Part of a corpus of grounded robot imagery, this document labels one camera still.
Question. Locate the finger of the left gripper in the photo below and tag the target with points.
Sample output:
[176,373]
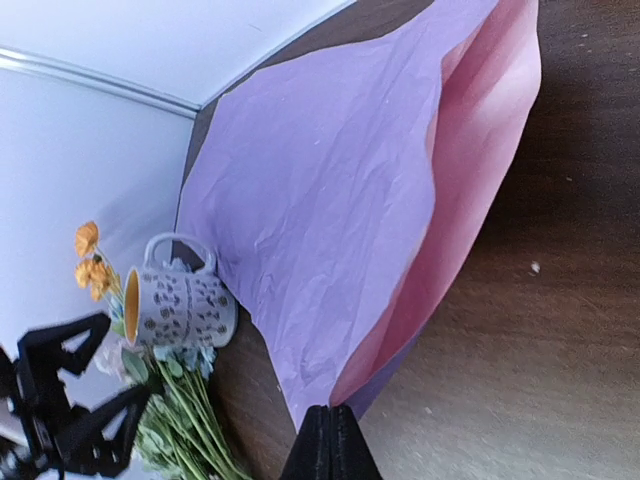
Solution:
[70,346]
[90,443]

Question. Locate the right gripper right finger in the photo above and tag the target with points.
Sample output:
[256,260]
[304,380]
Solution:
[350,457]

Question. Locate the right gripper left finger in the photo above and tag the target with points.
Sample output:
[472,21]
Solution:
[309,458]

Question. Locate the purple pink wrapping paper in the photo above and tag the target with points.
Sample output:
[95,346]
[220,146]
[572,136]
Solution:
[343,190]

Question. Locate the white flower bunch green leaves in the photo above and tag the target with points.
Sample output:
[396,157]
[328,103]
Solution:
[179,435]

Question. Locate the patterned mug yellow inside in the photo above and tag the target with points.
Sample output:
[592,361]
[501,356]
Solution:
[170,308]

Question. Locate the left aluminium frame post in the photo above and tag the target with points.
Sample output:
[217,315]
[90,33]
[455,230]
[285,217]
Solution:
[50,68]

